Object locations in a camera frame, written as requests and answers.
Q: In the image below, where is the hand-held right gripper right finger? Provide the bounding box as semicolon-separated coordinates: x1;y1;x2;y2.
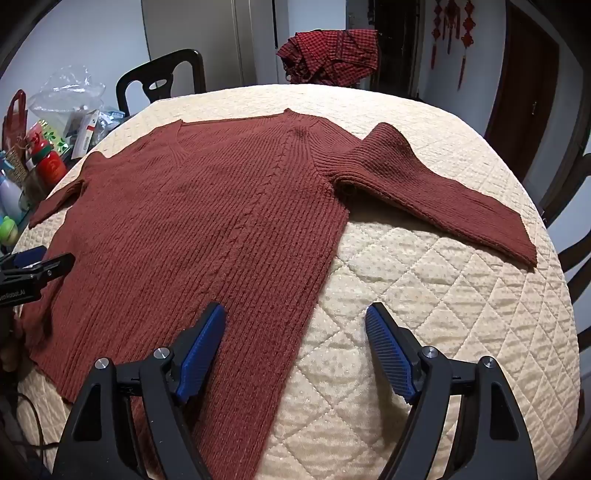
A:
365;302;539;480

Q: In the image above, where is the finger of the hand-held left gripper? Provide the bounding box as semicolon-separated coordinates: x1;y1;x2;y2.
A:
9;253;76;284
0;246;48;271

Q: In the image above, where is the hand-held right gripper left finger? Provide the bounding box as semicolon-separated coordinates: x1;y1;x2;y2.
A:
53;302;227;480

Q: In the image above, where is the rust brown knit sweater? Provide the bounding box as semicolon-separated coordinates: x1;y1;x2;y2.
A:
21;108;537;480

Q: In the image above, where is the person's left hand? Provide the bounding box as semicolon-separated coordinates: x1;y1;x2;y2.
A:
0;339;20;374

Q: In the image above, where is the green frog toy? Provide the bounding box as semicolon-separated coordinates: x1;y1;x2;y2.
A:
0;215;19;245

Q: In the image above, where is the beige quilted blanket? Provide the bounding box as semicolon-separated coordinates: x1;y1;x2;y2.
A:
11;83;583;480

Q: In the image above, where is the white spray bottle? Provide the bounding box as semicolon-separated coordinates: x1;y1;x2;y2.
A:
0;171;23;222

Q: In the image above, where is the red bottle with green band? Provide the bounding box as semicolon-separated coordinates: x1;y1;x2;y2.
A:
25;127;68;185

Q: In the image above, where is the green patterned box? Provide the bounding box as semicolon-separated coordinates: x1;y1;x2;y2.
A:
28;119;75;155

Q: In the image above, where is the red gift bag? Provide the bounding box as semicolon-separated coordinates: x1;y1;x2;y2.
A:
1;90;28;153

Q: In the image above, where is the white cardboard box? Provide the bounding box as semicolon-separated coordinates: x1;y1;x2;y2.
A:
69;110;100;160

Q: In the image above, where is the clear plastic bag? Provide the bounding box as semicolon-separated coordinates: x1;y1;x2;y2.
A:
28;65;107;134

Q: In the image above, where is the black wooden chair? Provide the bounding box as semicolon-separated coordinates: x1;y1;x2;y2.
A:
538;151;591;319
115;49;206;116

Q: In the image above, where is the grey refrigerator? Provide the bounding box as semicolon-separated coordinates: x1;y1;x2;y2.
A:
141;0;289;88

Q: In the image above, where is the brown wooden door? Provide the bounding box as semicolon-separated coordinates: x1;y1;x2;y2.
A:
485;4;559;160

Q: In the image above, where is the red checkered shirt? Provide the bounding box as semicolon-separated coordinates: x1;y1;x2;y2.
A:
276;28;380;88

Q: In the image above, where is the red hanging knot ornament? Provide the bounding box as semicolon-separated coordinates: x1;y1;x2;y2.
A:
431;0;444;70
444;0;456;54
457;0;476;90

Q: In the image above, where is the black cable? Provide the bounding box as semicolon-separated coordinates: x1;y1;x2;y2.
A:
16;392;63;455

